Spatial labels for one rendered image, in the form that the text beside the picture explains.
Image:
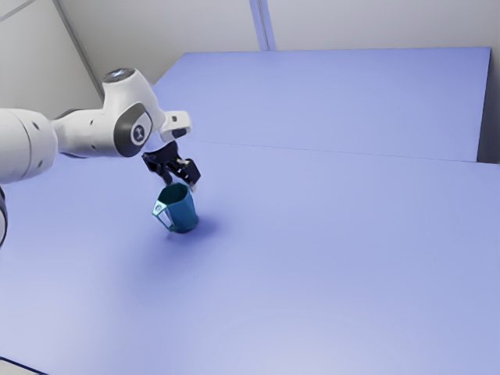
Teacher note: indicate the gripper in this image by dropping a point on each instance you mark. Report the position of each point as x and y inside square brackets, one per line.
[162, 157]

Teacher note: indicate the teal faceted mug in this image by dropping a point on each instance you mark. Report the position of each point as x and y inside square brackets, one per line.
[177, 209]

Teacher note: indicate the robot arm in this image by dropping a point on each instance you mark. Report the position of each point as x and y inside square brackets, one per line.
[78, 129]

